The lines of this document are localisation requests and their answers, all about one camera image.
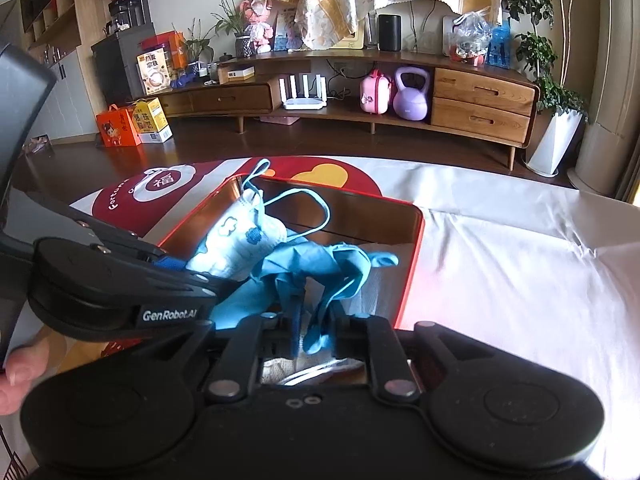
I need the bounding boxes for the wooden wall shelf unit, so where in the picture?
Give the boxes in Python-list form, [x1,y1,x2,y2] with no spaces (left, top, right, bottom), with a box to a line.
[20,0,96,141]

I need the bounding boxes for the potted tree white planter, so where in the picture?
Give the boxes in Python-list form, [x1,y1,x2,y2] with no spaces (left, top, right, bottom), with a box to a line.
[502,0,596,178]

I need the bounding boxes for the white router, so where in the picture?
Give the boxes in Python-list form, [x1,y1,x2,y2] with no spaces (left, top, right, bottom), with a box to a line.
[278,74,328,111]

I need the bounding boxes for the red tin box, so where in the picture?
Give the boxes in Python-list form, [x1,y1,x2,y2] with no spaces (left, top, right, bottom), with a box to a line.
[155,174,426,386]

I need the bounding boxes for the purple kettlebell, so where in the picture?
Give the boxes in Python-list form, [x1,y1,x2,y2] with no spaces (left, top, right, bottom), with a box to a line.
[392,66,431,121]

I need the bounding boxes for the pink plush doll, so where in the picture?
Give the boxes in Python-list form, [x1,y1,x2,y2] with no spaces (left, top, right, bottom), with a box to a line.
[239,0,276,54]

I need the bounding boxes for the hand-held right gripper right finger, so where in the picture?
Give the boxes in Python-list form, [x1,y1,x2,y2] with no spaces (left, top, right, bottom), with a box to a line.
[331,311,467,404]

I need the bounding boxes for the beige small box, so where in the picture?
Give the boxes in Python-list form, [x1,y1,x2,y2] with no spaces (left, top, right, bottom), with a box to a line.
[217,65,255,85]

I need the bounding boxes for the cream standing air conditioner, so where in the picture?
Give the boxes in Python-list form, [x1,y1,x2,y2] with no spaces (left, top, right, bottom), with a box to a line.
[567,0,640,196]

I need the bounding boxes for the person's left hand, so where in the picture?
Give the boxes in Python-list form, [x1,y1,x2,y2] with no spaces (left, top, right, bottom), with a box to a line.
[0,335,52,417]

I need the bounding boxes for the wooden television cabinet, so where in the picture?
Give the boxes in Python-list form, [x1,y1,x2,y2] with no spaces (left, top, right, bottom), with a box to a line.
[155,50,541,171]

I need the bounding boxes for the pink toy suitcase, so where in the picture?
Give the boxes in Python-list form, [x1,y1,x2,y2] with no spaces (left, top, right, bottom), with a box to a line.
[360,70,393,115]

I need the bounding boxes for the yellow white cereal box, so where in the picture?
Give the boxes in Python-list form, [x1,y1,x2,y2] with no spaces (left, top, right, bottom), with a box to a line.
[136,47,171,97]

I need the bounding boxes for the white blue printed face mask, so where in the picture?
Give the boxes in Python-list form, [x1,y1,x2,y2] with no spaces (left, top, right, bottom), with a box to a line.
[187,160,331,281]

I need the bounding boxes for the yellow carry carton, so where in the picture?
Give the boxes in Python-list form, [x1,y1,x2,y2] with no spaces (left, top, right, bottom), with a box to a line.
[127,97,173,144]

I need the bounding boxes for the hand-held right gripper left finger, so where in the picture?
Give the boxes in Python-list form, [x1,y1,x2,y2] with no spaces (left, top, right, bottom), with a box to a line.
[204,312,304,404]

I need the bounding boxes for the red orange box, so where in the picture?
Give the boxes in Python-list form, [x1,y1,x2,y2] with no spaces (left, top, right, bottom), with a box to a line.
[140,31,188,71]

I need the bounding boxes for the black coffee machine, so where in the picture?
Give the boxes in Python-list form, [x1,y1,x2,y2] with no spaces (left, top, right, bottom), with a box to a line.
[103,0,151,36]

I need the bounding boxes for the clear plastic bag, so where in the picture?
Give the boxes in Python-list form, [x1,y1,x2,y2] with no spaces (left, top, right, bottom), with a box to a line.
[451,11,493,66]

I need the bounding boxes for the black cabinet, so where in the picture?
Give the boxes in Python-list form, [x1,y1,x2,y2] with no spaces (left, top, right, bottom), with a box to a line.
[91,22,156,106]

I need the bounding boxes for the black cylinder speaker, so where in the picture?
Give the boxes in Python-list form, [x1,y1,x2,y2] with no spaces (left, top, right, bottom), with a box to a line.
[377,14,402,52]

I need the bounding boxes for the potted plant patterned pot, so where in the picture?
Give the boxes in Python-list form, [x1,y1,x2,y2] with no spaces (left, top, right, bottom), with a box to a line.
[212,0,256,58]

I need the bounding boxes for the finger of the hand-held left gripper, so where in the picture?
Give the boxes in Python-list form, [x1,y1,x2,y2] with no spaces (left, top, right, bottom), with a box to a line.
[165,267,241,306]
[10,190,186,268]

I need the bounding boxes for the small potted plant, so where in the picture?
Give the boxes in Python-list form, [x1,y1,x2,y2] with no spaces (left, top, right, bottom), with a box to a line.
[172,17,216,76]

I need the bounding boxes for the picture card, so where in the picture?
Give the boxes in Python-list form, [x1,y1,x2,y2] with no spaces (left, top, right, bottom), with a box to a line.
[274,7,301,52]

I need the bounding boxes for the blue rubber glove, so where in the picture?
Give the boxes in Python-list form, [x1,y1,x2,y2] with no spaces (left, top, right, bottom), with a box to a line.
[210,240,401,356]

